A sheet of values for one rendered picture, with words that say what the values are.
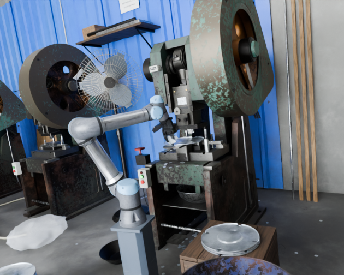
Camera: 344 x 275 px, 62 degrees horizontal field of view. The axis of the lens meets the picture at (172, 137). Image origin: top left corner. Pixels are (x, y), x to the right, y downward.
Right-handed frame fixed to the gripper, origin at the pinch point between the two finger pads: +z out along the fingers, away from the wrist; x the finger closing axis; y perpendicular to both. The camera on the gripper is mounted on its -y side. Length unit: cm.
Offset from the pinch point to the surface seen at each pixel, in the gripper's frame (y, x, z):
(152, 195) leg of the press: -21.0, -16.7, 33.2
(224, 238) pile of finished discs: 46, -51, 23
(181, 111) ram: -0.1, 25.8, -10.1
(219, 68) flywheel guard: 44, 6, -44
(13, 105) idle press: -304, 89, -11
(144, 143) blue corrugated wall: -134, 120, 85
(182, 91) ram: 2.8, 31.5, -22.6
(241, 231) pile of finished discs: 52, -41, 28
